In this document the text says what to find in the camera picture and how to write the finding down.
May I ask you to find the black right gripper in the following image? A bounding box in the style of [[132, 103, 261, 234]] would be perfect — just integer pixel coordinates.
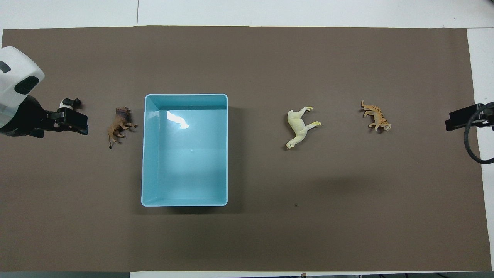
[[445, 103, 494, 132]]

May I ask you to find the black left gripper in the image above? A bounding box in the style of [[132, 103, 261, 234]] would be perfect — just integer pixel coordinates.
[[0, 95, 89, 138]]

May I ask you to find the black and white panda toy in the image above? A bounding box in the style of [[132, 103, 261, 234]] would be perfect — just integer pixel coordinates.
[[59, 98, 82, 111]]

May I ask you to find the brown lion toy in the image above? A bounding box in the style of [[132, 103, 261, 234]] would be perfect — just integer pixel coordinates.
[[107, 107, 138, 149]]

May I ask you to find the orange striped tiger toy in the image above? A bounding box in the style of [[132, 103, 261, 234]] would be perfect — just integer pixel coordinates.
[[361, 100, 391, 132]]

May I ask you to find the cream llama toy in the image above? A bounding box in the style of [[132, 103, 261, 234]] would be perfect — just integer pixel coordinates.
[[286, 106, 322, 150]]

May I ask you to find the light blue plastic storage box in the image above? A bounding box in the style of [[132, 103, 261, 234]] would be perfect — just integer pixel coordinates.
[[141, 93, 228, 207]]

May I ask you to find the brown table mat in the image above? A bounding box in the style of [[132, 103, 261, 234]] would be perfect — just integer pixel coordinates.
[[0, 26, 493, 273]]

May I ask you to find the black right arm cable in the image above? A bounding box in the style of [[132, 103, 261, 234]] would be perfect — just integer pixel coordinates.
[[463, 102, 494, 165]]

